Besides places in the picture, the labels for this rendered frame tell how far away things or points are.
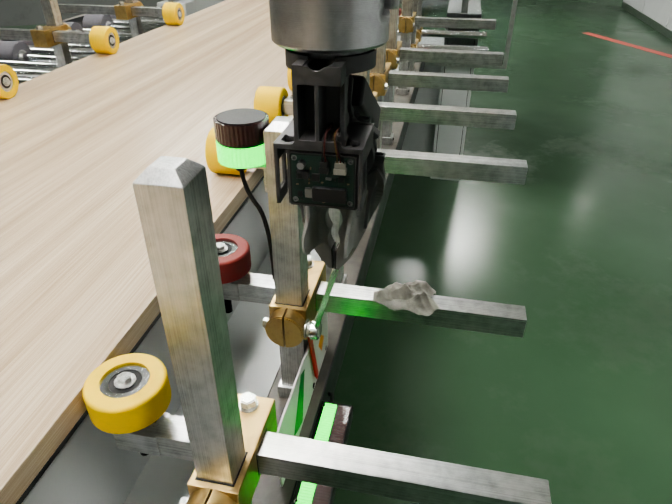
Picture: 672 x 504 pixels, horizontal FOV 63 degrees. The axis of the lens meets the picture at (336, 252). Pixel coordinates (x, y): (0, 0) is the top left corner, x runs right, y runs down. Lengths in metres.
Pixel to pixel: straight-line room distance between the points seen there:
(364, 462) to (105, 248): 0.46
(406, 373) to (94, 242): 1.24
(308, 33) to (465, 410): 1.49
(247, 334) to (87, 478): 0.41
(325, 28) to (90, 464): 0.57
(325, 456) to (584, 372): 1.52
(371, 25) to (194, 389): 0.31
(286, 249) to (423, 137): 2.55
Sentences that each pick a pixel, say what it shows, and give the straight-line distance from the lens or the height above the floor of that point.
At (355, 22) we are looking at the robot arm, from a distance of 0.41.
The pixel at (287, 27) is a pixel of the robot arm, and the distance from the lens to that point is 0.42.
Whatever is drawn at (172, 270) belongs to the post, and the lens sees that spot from 0.39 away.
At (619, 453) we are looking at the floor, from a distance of 1.82.
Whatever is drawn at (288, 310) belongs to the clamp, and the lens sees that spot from 0.70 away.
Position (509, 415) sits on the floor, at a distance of 1.80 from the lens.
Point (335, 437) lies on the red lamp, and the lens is 0.77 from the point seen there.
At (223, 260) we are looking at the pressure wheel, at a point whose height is 0.91.
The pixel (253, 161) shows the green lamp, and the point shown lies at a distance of 0.61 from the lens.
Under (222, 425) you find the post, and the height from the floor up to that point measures 0.94.
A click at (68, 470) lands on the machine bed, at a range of 0.72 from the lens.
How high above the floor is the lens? 1.31
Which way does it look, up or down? 33 degrees down
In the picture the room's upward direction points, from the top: straight up
